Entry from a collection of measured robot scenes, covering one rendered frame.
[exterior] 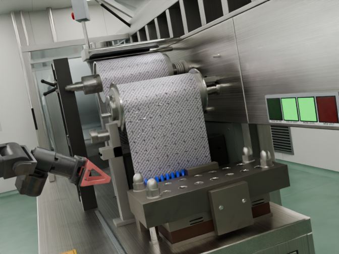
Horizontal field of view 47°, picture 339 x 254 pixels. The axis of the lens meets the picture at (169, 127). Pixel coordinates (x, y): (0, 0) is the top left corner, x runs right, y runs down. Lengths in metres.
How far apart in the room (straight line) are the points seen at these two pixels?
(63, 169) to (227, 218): 0.43
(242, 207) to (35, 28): 5.99
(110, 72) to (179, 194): 0.55
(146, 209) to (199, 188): 0.14
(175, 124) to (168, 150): 0.08
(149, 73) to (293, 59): 0.59
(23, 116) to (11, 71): 0.72
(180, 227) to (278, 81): 0.42
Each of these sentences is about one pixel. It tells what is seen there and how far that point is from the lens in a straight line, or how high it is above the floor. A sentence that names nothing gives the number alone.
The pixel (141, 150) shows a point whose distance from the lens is 1.09.
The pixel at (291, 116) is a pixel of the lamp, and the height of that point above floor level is 1.17.
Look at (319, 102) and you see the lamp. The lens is 0.85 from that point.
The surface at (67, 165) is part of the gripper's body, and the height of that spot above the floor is 1.13.
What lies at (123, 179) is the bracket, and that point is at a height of 1.03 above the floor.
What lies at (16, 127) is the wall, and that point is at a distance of 6.62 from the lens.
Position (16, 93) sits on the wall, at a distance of 6.62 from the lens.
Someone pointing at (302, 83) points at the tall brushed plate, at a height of 1.24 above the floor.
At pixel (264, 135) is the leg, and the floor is 1.05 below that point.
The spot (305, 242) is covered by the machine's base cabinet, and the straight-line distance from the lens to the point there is 1.07.
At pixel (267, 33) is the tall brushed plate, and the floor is 1.37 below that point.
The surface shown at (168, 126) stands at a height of 1.17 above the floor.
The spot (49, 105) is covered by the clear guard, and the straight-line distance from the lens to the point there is 2.08.
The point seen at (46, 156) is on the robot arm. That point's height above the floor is 1.16.
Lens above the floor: 1.29
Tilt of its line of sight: 6 degrees down
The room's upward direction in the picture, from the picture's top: 10 degrees counter-clockwise
